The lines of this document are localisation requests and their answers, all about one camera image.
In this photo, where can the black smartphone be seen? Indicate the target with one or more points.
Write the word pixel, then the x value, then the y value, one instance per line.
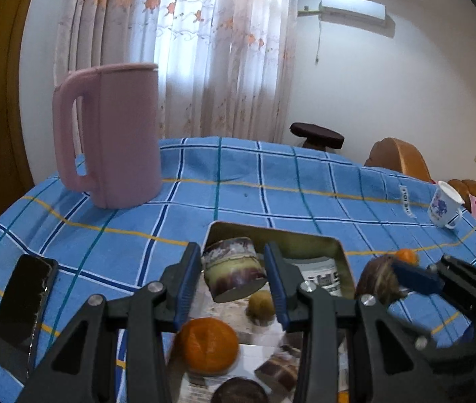
pixel 19 315

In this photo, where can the pointed dark water chestnut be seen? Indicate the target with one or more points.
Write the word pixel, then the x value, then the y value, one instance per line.
pixel 376 279

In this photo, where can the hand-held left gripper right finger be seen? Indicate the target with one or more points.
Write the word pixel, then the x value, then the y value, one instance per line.
pixel 277 289

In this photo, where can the white mug with blue flower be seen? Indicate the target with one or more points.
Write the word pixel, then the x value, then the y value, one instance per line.
pixel 441 208

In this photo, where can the medium orange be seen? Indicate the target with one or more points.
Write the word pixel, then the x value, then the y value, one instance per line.
pixel 404 256

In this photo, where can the pink metal tin box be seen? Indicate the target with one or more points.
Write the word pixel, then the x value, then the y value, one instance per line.
pixel 305 239

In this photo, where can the floral sheer curtain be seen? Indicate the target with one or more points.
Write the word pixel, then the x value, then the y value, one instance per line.
pixel 204 50

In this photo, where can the small green kiwi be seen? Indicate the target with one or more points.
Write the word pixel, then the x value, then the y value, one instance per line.
pixel 261 305

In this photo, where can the dark brown round stool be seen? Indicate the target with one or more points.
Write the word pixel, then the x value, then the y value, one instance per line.
pixel 315 132

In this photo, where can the wooden chair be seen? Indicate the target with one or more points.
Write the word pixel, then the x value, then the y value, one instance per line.
pixel 401 155

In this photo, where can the round dark water chestnut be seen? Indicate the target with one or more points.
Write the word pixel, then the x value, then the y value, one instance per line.
pixel 240 392

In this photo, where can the white air conditioner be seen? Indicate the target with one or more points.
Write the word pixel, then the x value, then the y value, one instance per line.
pixel 351 6

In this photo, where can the large orange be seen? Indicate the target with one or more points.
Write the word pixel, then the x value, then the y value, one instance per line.
pixel 208 346

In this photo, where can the blue checked tablecloth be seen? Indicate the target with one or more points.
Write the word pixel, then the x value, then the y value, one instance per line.
pixel 263 193

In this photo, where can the small striped ceramic cup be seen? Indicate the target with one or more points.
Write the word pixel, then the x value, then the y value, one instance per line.
pixel 233 273

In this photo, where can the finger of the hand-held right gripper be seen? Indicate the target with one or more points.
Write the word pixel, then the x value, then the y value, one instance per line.
pixel 414 278
pixel 452 349

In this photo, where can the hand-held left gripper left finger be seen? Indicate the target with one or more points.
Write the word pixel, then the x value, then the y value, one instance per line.
pixel 185 289

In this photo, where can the pink plastic kettle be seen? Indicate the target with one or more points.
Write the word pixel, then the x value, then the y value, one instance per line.
pixel 124 142

